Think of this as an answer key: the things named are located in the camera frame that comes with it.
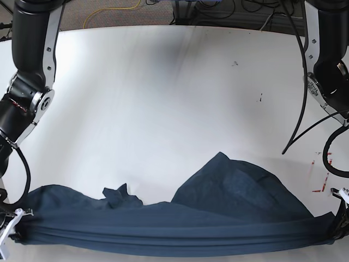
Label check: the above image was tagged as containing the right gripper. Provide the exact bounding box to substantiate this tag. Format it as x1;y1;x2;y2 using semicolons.
1;209;34;243

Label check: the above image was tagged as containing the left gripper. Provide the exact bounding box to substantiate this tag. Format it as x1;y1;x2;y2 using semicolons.
330;188;349;240

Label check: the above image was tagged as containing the dark navy T-shirt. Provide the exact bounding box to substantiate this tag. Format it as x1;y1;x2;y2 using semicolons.
12;153;336;257

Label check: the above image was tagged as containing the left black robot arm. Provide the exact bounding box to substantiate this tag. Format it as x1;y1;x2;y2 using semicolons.
302;1;348;178

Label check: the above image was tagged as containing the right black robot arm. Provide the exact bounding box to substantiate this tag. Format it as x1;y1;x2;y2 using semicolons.
1;1;66;242

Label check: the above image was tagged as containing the red tape rectangle marking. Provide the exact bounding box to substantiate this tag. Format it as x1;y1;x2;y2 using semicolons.
309;152;330;193

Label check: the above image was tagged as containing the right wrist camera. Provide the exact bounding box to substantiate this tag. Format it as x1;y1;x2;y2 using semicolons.
0;242;9;260

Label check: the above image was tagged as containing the yellow cable on floor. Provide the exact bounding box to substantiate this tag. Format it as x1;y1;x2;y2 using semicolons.
83;0;142;29

